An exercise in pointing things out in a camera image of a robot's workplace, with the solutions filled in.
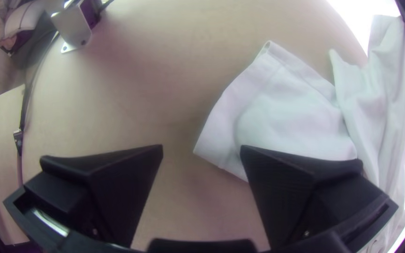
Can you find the heap of clothes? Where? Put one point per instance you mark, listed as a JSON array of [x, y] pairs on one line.
[[19, 17]]

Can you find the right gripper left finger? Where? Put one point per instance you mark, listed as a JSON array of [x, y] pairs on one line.
[[118, 186]]

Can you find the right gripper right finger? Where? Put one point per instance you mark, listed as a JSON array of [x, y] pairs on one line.
[[287, 196]]

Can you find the white t-shirt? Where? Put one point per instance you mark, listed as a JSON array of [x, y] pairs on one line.
[[287, 116]]

